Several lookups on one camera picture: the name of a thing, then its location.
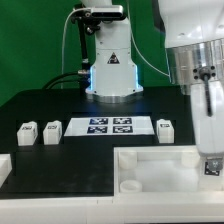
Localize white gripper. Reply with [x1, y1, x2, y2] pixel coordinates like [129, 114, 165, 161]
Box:
[190, 81, 224, 158]

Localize white square table top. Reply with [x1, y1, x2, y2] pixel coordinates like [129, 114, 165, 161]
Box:
[114, 146, 224, 198]

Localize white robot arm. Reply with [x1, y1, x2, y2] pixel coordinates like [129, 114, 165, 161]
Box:
[81, 0, 224, 160]

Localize white sheet with tag markers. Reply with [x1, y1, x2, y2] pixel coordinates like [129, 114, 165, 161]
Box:
[64, 116, 154, 137]

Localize white left fence piece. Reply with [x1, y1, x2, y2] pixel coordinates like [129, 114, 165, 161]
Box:
[0, 154, 12, 187]

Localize black cables at base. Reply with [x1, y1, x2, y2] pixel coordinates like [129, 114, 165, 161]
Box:
[42, 71, 88, 90]

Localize black camera on mount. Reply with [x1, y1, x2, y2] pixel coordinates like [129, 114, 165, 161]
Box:
[90, 5, 124, 21]

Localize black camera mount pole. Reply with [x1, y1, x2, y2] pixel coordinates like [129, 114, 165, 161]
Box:
[71, 4, 100, 89]

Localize white front fence rail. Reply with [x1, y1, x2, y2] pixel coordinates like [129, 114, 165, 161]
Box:
[0, 197, 224, 224]

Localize white cable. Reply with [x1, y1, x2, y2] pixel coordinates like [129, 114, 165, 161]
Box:
[60, 8, 84, 90]

